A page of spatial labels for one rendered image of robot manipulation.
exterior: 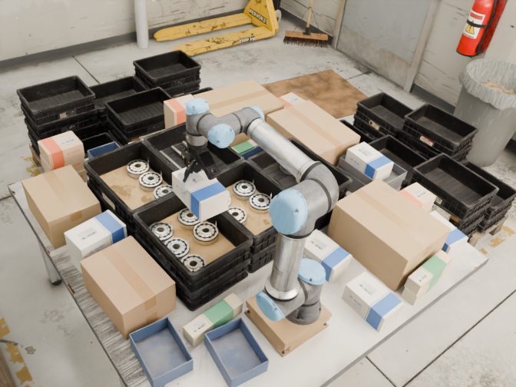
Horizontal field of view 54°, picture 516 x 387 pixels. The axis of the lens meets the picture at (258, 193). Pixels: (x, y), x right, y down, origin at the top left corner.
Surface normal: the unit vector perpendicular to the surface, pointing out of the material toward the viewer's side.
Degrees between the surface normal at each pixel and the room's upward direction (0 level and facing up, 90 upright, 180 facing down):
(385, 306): 0
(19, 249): 0
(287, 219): 81
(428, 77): 90
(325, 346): 0
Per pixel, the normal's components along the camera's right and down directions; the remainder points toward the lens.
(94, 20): 0.61, 0.57
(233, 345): 0.09, -0.74
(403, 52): -0.79, 0.36
